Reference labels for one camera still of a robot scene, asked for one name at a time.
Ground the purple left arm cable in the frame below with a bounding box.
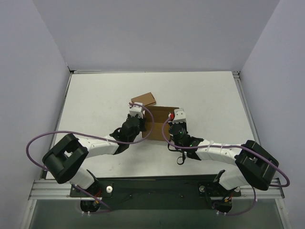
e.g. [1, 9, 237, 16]
[25, 102, 154, 214]

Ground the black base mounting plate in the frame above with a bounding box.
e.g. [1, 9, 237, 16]
[70, 174, 241, 211]

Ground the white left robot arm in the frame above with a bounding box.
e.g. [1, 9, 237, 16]
[42, 115, 146, 197]

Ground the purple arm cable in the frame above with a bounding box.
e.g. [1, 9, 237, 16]
[162, 113, 291, 215]
[25, 102, 154, 214]

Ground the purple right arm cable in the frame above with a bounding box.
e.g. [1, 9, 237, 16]
[162, 113, 291, 215]

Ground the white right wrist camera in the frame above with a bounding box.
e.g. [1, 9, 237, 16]
[168, 108, 186, 125]

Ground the small folded cardboard box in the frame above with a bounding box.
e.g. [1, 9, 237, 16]
[131, 92, 156, 106]

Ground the aluminium frame rail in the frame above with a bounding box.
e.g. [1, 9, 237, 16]
[29, 179, 71, 200]

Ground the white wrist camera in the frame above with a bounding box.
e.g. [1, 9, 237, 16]
[129, 102, 145, 119]
[168, 108, 186, 125]

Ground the large cardboard box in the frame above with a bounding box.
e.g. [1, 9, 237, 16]
[142, 106, 178, 141]

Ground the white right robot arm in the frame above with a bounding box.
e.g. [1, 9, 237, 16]
[168, 123, 279, 191]

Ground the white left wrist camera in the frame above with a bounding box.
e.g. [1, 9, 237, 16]
[129, 102, 145, 119]

